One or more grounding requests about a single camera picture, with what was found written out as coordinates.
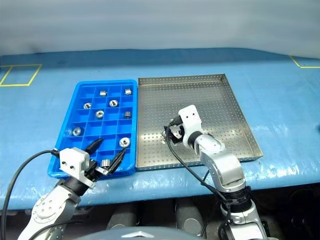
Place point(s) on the blue plastic compartment tray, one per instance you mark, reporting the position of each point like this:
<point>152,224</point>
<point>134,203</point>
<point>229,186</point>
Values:
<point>110,125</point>

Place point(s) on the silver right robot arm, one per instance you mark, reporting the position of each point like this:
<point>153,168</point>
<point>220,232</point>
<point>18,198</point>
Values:
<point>225,165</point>

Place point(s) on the yellow tape floor marking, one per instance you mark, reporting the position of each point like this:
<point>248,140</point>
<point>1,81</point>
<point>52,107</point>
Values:
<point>310,66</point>

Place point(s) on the metal roller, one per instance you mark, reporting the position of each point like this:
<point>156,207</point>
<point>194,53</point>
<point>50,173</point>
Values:
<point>76,130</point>
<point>113,102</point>
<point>127,114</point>
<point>99,114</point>
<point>163,135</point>
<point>103,93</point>
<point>105,163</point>
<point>127,91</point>
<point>87,105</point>

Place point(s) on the perforated steel tray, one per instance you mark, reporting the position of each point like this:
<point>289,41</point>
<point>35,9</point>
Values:
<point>212,100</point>

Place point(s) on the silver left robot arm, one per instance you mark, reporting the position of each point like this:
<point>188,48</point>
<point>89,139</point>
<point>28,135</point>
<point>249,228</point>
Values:
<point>50,207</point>

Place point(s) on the grey robot torso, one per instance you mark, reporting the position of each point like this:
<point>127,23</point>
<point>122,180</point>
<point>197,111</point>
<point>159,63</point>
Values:
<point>141,235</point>

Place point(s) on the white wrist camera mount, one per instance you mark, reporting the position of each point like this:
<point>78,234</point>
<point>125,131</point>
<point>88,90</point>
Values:
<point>73,160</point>
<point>191,120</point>

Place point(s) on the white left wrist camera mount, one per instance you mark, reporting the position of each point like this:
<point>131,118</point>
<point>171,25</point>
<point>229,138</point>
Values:
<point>73,160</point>

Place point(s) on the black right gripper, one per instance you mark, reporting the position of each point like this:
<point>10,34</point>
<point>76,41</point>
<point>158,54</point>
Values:
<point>179,133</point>

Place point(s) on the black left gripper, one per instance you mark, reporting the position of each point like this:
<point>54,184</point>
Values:
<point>92,172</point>

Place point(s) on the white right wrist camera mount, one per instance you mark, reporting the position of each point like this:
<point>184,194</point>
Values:
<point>191,120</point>

